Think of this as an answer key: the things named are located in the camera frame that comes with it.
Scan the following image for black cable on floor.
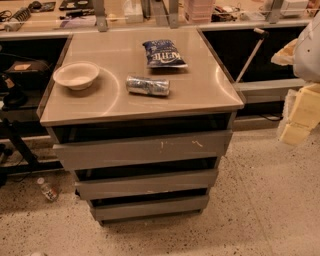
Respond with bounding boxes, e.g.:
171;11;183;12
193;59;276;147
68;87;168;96
259;113;284;122

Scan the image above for white device on shelf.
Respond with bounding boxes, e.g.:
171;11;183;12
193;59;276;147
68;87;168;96
280;0;308;17

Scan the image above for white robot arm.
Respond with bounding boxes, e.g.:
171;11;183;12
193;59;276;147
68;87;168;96
271;13;320;145

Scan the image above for clear plastic box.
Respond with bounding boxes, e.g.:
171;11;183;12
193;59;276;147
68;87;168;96
123;0;143;24

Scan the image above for grey metal post left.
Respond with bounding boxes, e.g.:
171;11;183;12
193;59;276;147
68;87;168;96
92;0;108;32

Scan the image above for grey bottom drawer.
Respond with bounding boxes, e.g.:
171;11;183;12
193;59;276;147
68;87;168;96
90;195;209;222

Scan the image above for grey drawer cabinet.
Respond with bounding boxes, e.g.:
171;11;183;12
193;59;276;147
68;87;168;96
38;28;243;209

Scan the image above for silver crushed can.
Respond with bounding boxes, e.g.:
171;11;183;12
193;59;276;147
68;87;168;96
126;76;170;97

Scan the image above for grey drawer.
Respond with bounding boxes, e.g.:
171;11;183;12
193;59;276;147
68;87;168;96
53;130;232;171
75;169;218;200
90;195;209;222

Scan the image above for blue kettle chips bag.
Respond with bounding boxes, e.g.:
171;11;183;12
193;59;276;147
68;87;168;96
143;39;187;68

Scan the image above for white bowl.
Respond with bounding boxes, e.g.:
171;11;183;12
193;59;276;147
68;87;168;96
53;61;100;90

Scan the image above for grey metal post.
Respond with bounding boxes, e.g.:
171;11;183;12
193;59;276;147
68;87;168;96
92;0;108;32
266;0;284;24
169;0;179;29

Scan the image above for plastic bottle on floor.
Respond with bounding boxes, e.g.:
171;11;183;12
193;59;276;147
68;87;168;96
37;177;59;202

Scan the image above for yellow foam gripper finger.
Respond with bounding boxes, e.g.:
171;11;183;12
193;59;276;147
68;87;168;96
279;83;320;145

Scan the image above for white rod with black tip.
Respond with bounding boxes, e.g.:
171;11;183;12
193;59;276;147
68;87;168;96
235;28;269;83

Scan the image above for grey metal post right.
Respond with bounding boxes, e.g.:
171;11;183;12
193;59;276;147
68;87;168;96
266;0;284;24

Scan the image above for black stand leg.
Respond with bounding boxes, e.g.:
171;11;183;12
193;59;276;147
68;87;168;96
0;119;62;176

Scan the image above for grey top drawer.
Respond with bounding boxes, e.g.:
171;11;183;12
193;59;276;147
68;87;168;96
53;130;232;171

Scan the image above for pink stacked containers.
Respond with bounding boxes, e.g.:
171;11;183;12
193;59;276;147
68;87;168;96
184;0;215;24

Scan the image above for black box with label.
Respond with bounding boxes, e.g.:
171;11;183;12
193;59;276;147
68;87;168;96
4;60;50;79

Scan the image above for grey middle drawer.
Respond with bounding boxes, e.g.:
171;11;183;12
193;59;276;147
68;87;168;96
75;169;218;200

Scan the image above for grey metal post middle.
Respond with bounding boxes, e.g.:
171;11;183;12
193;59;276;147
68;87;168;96
169;0;179;29

